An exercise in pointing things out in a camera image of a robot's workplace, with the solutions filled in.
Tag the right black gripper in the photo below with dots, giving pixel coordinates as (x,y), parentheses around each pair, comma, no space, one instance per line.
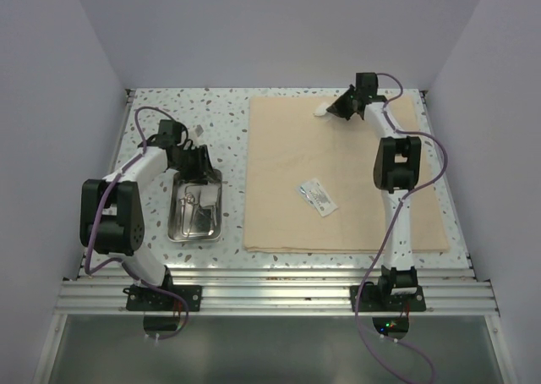
(338,106)

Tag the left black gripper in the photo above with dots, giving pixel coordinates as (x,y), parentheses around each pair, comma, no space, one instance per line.
(203,171)

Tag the small steel scissors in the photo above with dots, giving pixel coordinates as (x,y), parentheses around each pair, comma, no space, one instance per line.
(195,212)

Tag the steel tweezers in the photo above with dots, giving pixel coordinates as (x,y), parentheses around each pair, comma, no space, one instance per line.
(215,199)
(200,226)

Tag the stainless steel tray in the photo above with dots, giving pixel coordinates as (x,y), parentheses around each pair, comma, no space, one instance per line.
(174,224)

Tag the beige cloth drape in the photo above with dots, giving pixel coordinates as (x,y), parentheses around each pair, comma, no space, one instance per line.
(288,145)

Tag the white blue sachet packet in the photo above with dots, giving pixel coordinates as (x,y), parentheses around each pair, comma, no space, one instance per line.
(317,197)

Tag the steel hemostat forceps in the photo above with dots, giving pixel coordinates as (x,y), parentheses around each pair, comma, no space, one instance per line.
(185,201)

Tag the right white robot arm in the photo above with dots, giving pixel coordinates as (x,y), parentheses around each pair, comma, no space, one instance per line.
(396,174)

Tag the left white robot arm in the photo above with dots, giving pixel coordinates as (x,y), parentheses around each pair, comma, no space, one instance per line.
(112,224)

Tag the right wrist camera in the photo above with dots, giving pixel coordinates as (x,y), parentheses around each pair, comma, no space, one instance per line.
(367,83)

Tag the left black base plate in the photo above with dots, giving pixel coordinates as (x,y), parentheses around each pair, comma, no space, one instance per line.
(146,299)

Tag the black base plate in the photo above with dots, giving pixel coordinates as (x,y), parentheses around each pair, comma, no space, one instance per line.
(146,299)
(372,300)

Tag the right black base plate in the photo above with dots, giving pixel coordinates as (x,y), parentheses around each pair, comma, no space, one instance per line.
(372,300)

